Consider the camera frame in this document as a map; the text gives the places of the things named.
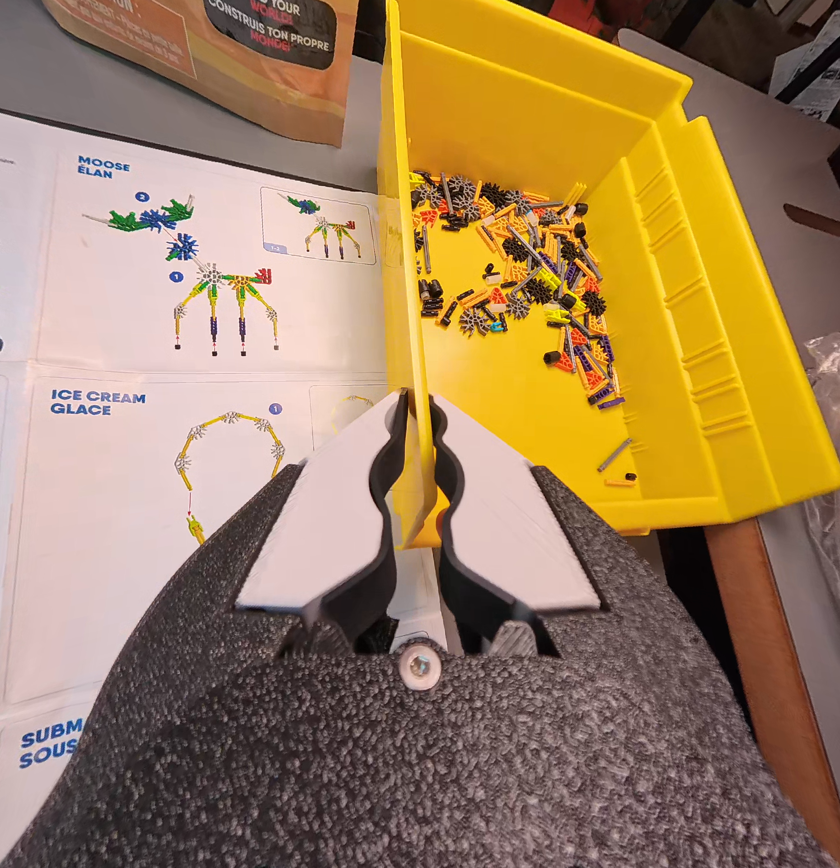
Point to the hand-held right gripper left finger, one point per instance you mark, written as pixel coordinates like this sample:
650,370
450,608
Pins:
318,529

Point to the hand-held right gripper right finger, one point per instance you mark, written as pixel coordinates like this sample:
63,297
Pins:
521,536

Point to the yellow parts bin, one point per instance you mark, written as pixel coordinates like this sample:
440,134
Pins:
514,427

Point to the grey toy rod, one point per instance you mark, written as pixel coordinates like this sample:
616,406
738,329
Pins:
616,454

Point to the white instruction sheet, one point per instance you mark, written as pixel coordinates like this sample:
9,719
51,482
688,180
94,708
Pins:
121,325

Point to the short yellow toy rod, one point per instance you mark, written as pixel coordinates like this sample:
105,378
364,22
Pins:
620,480

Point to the pile of toy parts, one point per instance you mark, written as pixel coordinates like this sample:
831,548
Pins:
528,271

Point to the dark flat object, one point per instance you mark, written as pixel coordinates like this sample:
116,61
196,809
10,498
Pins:
819,220

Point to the toy set package bag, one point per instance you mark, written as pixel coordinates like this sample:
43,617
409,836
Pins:
189,81

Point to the printed paper sheet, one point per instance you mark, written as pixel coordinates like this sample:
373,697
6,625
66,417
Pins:
813,61

